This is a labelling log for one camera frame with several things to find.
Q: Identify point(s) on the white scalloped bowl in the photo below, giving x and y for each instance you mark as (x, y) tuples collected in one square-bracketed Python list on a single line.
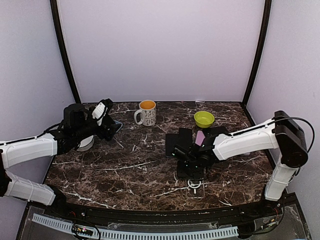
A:
[(86, 144)]

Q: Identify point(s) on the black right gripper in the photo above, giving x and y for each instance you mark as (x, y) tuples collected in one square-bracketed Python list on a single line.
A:
[(181, 174)]

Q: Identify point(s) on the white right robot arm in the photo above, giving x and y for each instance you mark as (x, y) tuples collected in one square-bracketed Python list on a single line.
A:
[(216, 144)]

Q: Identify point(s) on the black frame post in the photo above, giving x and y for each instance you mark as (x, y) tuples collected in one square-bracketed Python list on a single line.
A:
[(63, 50), (258, 53)]

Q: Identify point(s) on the pink phone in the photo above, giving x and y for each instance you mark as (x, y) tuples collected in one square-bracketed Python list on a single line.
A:
[(200, 136)]

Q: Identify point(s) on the black left frame post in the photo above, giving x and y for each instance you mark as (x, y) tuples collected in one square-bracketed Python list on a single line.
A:
[(63, 50)]

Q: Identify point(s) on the clear magsafe phone case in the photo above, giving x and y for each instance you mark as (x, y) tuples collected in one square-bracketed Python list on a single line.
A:
[(195, 189)]

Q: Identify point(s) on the green bowl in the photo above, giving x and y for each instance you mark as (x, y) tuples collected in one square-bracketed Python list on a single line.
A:
[(204, 119)]

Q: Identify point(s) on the black front table rail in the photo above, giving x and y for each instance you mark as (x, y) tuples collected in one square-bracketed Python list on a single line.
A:
[(234, 215)]

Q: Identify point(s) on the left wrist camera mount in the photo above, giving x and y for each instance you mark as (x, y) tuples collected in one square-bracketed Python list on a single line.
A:
[(101, 109)]

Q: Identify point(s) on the black phone case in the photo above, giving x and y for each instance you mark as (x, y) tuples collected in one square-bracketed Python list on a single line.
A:
[(211, 131)]

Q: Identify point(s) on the black right frame post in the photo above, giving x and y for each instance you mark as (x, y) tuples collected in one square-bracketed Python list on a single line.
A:
[(258, 53)]

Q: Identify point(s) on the black phone purple edge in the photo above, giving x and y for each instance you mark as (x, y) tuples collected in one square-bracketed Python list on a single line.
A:
[(170, 140)]

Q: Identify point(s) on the light blue phone case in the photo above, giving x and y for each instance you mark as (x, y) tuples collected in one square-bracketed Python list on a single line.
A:
[(118, 125)]

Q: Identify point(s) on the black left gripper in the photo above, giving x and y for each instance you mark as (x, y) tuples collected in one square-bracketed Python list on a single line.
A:
[(109, 135)]

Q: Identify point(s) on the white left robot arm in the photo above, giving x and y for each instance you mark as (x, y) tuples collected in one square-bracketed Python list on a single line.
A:
[(77, 131)]

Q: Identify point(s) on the white slotted cable duct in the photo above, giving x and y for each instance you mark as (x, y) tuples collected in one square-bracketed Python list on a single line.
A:
[(133, 232)]

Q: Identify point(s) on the white mug orange inside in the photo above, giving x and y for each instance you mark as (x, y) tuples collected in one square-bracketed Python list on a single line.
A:
[(146, 115)]

